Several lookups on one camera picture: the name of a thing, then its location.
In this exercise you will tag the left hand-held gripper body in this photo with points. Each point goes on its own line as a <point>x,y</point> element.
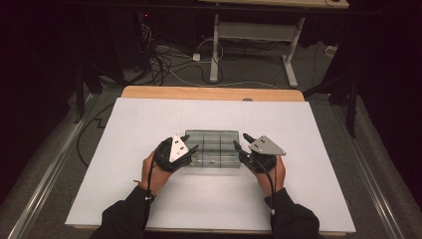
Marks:
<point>175,151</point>

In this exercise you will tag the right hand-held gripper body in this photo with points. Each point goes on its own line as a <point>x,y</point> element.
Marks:
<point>265,149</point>

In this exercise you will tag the clear plastic compartment box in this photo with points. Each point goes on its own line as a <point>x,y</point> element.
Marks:
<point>215,149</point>

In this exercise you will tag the person's right hand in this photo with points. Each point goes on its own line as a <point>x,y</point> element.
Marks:
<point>273,181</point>

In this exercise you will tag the person's left hand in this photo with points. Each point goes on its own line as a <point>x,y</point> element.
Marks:
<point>156,177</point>

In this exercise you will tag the grey table grommet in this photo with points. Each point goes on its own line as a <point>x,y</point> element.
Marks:
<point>247,99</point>

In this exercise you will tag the wooden table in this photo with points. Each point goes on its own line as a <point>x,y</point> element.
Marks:
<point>199,93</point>

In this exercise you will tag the white table mat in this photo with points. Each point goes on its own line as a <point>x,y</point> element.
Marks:
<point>132,126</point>

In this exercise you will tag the white power adapter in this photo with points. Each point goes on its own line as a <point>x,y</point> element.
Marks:
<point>196,57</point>

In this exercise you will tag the black stand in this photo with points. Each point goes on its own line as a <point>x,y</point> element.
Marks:
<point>79,96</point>
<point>351,109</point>

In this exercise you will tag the white desk frame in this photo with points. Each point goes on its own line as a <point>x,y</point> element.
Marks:
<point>215,49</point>

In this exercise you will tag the metal floor rail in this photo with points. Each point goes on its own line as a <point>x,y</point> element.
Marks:
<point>368,179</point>
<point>43,186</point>

